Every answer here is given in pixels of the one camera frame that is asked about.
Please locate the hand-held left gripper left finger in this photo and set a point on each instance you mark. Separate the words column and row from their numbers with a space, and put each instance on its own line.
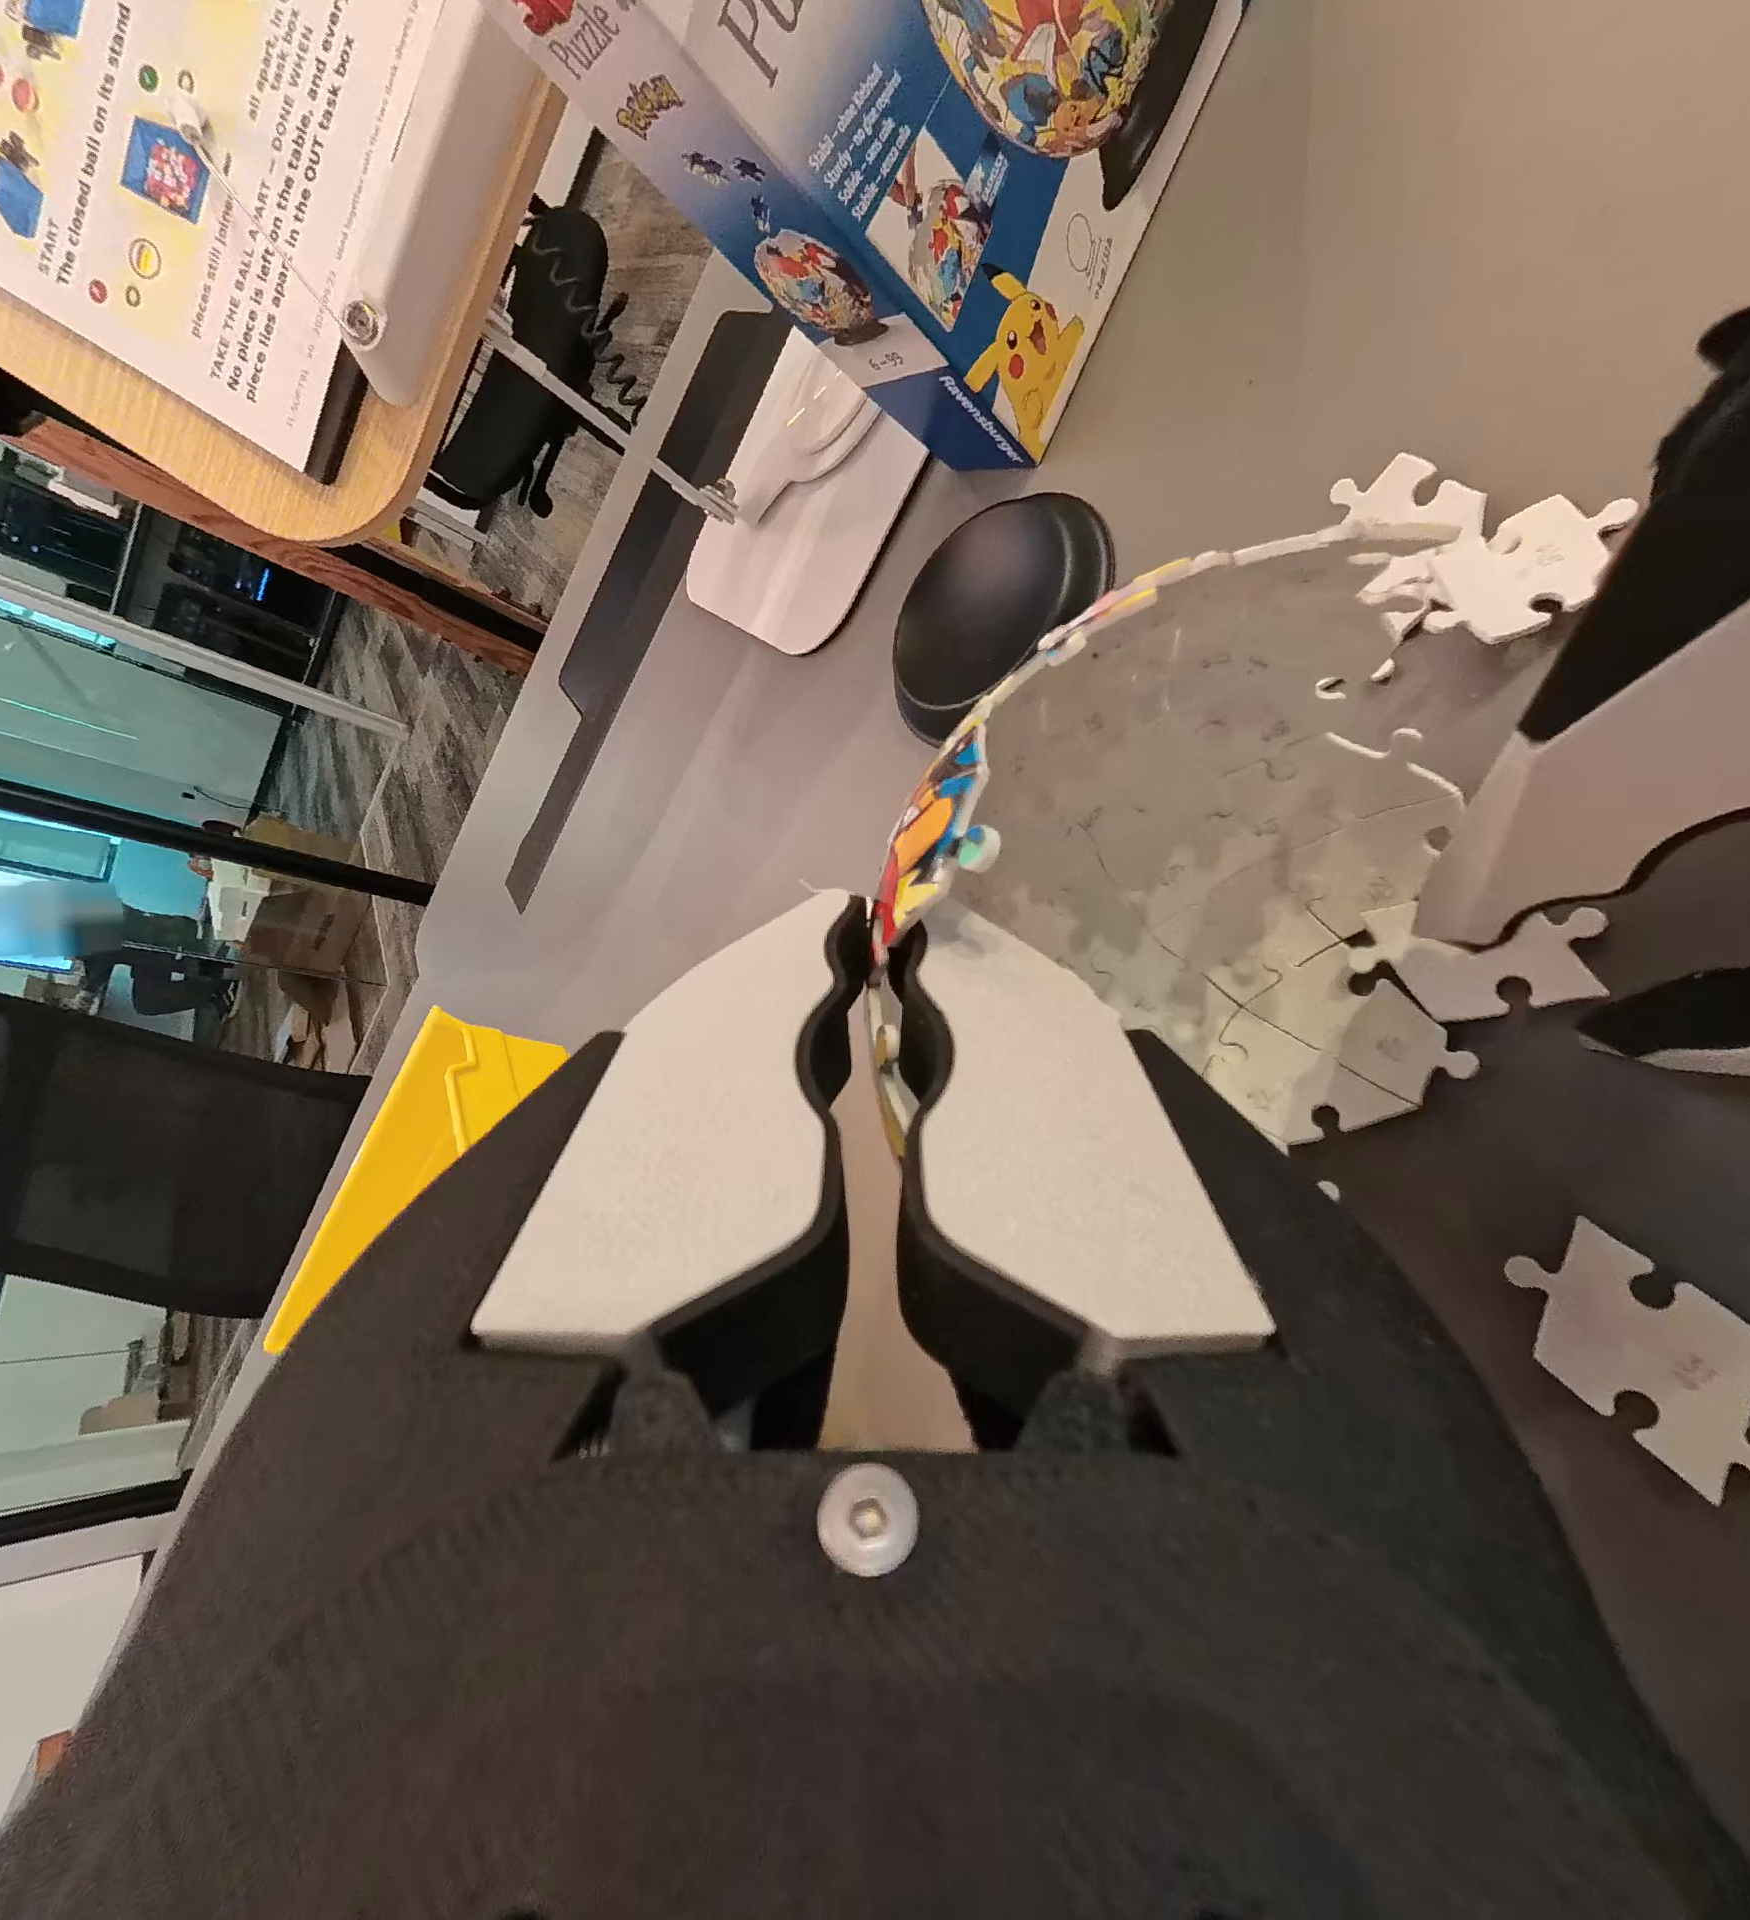
column 666, row 1155

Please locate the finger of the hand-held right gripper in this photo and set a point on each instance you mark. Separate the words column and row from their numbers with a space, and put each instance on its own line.
column 1737, row 1029
column 1625, row 766

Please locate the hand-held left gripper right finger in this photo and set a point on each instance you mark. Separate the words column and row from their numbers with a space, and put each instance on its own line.
column 1087, row 1186

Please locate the white puzzle piece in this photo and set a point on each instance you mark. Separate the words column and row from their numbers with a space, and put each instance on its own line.
column 1401, row 602
column 1654, row 1358
column 1526, row 566
column 1506, row 973
column 1401, row 499

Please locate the partly built puzzle ball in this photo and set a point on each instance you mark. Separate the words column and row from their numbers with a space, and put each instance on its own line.
column 1191, row 838

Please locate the black round ball stand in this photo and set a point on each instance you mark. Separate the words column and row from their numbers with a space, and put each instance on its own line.
column 996, row 601

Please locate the blue puzzle ball box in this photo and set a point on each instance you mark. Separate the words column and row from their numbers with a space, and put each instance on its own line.
column 891, row 193

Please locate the yellow plastic box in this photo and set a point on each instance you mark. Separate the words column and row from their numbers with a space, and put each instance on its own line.
column 409, row 1171

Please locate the cardboard box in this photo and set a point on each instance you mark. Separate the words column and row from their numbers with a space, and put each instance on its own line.
column 298, row 943

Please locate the black mesh chair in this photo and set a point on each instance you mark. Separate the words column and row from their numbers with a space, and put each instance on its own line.
column 110, row 1126

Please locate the light wooden table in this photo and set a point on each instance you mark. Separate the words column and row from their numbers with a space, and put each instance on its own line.
column 350, row 504

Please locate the black office chair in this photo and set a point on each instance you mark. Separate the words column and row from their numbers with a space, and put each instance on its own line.
column 547, row 345

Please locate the printed instruction sheet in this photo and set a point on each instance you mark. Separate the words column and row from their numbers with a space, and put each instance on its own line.
column 141, row 181

